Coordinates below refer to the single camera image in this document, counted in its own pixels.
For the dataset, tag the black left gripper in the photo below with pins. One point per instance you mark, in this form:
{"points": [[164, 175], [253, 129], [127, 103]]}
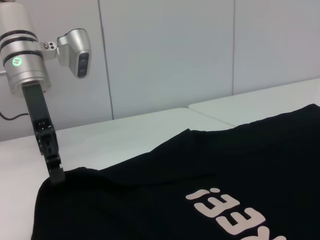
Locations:
{"points": [[35, 105]]}

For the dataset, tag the black shirt with FREE print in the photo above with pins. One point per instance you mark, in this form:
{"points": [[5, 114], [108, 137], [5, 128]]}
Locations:
{"points": [[150, 187]]}

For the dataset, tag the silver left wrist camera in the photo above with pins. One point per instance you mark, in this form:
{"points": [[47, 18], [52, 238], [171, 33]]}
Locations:
{"points": [[75, 50]]}

